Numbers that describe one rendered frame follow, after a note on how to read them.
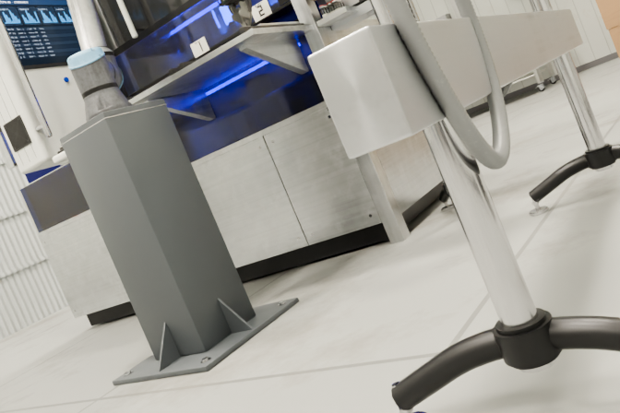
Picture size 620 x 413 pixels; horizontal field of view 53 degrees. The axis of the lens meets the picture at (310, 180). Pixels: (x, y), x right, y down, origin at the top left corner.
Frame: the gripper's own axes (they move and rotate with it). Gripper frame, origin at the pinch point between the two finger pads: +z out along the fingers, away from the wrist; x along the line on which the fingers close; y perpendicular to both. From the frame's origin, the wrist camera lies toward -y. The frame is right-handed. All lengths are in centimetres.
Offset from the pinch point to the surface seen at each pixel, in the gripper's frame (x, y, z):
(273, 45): 2.2, -6.6, 9.0
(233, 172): -50, -24, 45
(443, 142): 88, 109, 53
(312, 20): 11.5, -23.9, 4.4
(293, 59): 2.2, -16.2, 15.2
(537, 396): 85, 101, 93
